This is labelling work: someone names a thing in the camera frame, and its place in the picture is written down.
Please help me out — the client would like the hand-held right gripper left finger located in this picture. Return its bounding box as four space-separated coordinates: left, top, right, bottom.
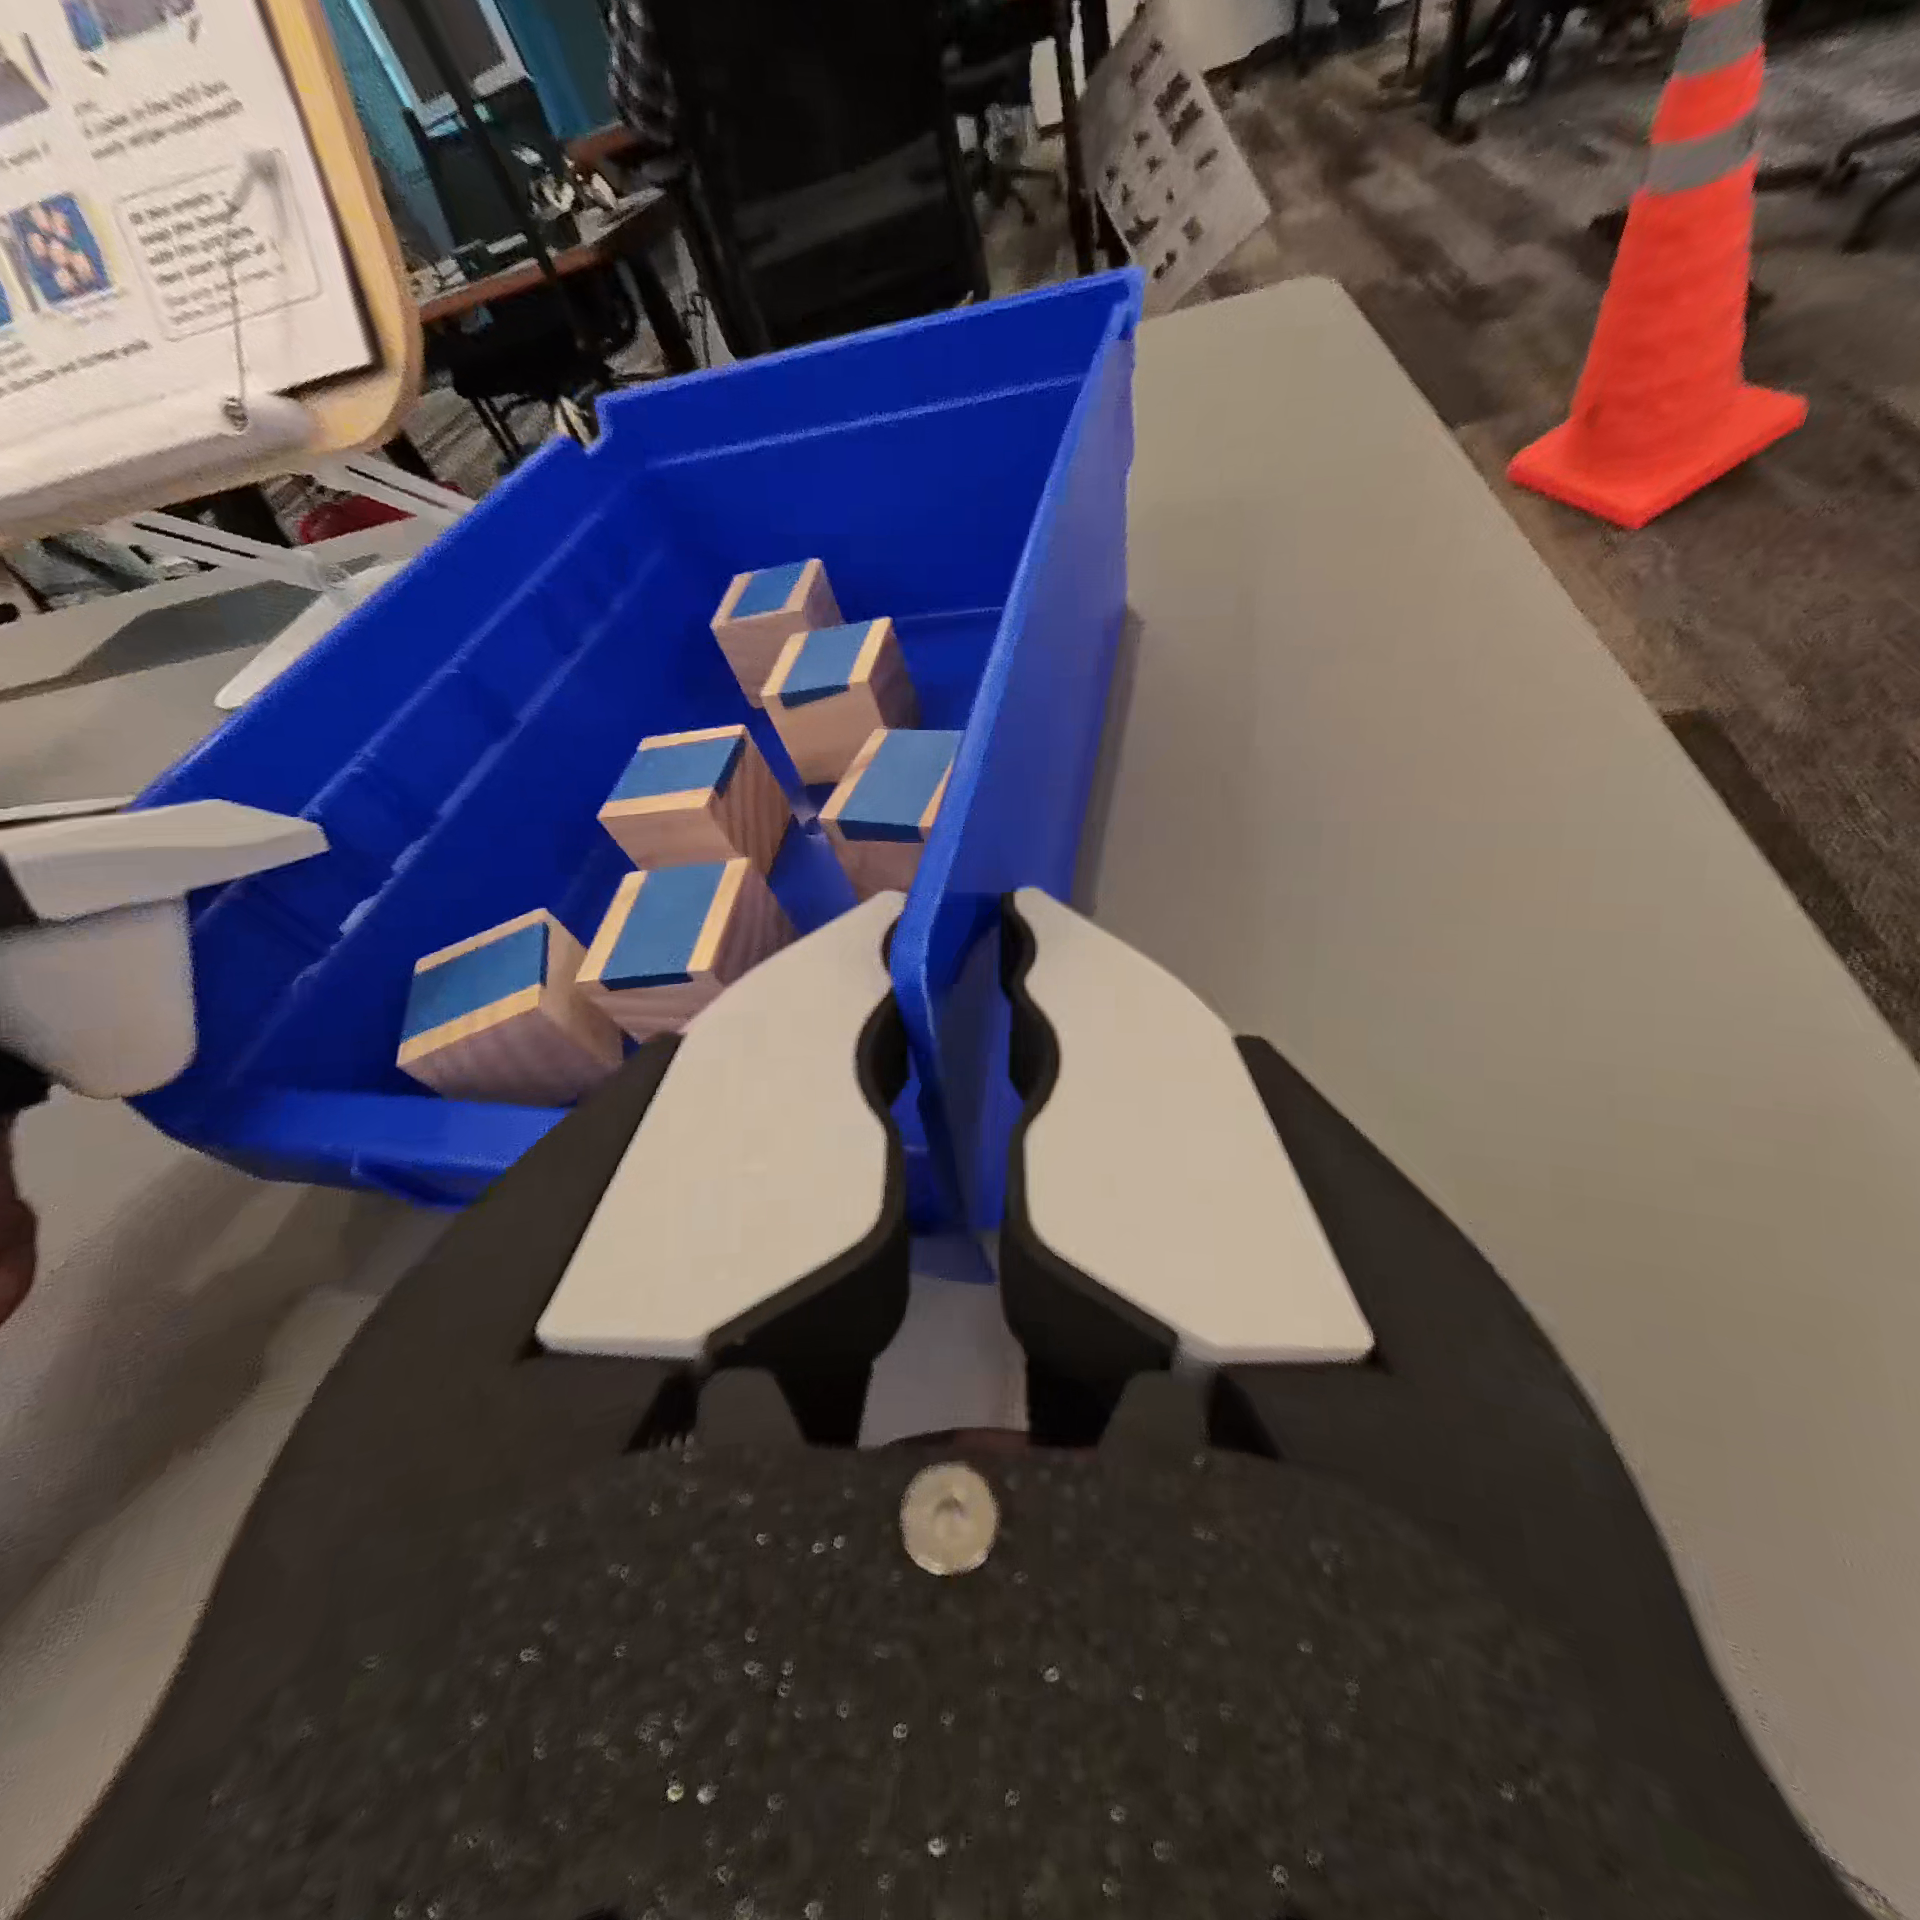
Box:
539 889 915 1445

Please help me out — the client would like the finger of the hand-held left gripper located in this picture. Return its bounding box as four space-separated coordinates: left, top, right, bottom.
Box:
0 798 333 918

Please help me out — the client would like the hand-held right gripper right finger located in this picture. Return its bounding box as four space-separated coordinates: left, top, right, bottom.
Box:
995 883 1380 1445

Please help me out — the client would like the blue plastic bin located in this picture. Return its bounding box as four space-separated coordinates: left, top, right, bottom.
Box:
128 266 1147 1284

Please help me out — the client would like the cluster of wooden cubes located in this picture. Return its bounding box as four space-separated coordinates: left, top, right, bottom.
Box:
392 561 961 1106

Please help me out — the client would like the grey desk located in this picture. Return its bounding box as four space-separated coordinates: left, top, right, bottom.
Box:
0 276 1920 1920

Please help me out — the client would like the wooden board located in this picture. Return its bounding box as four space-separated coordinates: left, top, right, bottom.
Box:
0 0 428 540

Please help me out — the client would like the wooden table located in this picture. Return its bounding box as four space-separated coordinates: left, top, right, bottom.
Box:
418 125 682 329

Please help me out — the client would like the orange traffic cone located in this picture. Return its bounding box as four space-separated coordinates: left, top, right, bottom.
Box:
1505 0 1808 532

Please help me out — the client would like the white picture poster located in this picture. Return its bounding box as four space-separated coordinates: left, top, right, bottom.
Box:
1083 0 1277 312

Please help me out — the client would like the black metal frame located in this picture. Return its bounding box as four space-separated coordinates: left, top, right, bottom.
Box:
1035 0 1118 285

